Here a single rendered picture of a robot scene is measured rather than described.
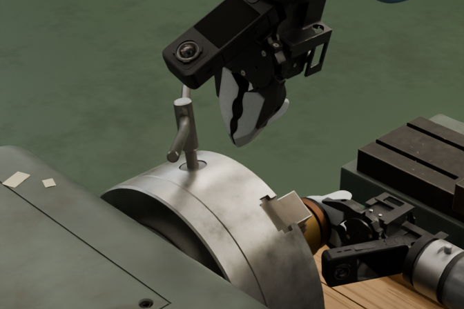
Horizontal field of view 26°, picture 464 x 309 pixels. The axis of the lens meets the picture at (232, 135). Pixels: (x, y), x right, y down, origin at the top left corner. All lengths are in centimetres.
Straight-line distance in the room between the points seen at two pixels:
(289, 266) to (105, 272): 25
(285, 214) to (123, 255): 24
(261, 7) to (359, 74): 333
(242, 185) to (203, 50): 29
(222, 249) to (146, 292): 16
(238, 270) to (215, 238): 4
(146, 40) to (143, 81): 42
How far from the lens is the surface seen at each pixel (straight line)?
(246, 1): 96
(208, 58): 93
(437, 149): 182
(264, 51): 97
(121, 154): 368
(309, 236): 135
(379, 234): 135
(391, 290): 161
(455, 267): 129
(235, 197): 117
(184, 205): 115
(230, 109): 105
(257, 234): 115
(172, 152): 96
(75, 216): 111
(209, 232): 113
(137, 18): 482
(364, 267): 133
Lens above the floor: 187
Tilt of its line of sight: 30 degrees down
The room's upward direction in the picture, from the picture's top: straight up
